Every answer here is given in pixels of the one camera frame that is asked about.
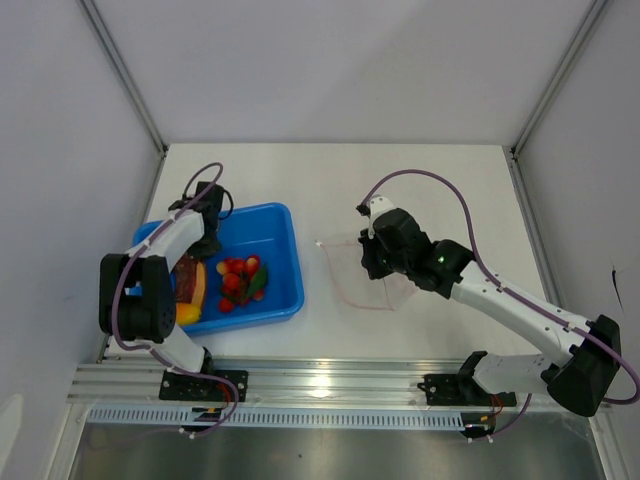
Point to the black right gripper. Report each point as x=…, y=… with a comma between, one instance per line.
x=374, y=271

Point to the right aluminium frame post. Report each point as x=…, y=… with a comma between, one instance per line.
x=568, y=60

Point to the clear zip top bag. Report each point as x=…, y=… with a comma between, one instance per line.
x=351, y=282

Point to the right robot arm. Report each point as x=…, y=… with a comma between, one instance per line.
x=577, y=359

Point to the left aluminium frame post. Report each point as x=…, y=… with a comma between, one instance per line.
x=108, y=45

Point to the blue plastic bin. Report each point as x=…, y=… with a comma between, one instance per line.
x=267, y=232

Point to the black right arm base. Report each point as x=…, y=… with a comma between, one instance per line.
x=453, y=390

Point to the aluminium mounting rail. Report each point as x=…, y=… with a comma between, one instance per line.
x=272, y=383

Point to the orange toy meat slice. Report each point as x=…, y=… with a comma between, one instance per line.
x=190, y=281

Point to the red toy strawberry bunch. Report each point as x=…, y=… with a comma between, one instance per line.
x=242, y=280

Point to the white slotted cable duct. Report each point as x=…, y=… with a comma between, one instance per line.
x=276, y=417

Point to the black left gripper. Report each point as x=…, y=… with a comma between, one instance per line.
x=206, y=251

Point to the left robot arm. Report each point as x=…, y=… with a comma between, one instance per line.
x=136, y=297

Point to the yellow toy pepper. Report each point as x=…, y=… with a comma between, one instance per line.
x=187, y=314

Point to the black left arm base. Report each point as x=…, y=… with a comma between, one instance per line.
x=178, y=387

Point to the aluminium frame post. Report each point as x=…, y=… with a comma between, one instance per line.
x=568, y=60
x=108, y=45

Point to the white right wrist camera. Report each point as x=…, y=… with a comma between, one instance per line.
x=373, y=208

